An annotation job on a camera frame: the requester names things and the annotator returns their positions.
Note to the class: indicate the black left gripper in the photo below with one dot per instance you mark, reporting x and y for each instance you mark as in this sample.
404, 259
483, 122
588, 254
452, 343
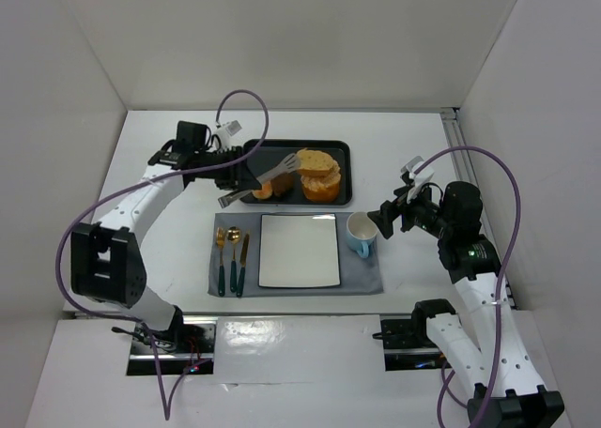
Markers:
235, 168

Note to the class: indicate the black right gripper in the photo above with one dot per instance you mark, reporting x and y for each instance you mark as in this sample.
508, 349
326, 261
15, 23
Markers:
395, 212

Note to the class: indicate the silver metal tongs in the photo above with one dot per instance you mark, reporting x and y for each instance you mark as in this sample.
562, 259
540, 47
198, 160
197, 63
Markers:
288, 164

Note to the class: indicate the seeded bread slice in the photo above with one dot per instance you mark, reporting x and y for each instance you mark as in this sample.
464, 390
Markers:
315, 163

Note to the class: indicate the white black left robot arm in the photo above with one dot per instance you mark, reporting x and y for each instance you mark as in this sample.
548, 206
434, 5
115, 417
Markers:
106, 264

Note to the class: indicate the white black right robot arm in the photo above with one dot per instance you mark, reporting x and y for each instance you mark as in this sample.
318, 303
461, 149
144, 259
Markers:
494, 368

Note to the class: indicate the black rectangular baking tray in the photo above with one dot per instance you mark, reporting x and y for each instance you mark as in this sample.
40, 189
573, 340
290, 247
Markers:
274, 150

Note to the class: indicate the light blue mug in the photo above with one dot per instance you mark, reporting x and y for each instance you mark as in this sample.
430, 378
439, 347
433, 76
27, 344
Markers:
361, 232

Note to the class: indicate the small round golden bun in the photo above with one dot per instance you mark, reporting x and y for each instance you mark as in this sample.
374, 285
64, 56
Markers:
264, 193

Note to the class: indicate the brown chocolate croissant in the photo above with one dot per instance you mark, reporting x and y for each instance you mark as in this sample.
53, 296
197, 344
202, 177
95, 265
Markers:
282, 184

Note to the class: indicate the orange round cake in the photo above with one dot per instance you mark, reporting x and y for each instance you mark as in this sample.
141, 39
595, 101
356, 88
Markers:
321, 189

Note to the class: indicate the white square plate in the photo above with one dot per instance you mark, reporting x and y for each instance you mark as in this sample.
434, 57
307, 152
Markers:
298, 251

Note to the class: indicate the grey cloth placemat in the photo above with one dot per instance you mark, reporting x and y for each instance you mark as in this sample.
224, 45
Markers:
357, 276

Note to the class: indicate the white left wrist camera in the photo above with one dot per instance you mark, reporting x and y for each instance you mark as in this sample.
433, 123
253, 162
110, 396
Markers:
227, 130

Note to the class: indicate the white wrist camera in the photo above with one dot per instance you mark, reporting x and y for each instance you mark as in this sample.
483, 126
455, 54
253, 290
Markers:
418, 176
227, 130

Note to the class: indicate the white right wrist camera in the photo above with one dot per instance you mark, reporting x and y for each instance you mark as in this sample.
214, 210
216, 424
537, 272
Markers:
418, 176

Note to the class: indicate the gold spoon green handle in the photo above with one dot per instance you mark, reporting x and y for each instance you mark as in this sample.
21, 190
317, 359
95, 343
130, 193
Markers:
233, 237

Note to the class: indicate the gold fork green handle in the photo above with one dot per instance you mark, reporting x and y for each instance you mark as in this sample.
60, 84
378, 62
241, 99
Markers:
220, 241

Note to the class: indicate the gold knife green handle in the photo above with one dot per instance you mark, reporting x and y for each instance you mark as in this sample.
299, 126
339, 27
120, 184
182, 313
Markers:
243, 262

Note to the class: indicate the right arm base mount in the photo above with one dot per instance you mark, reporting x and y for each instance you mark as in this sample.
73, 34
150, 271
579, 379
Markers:
403, 349

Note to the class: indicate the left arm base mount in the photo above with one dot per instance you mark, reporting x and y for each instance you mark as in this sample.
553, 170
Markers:
192, 351

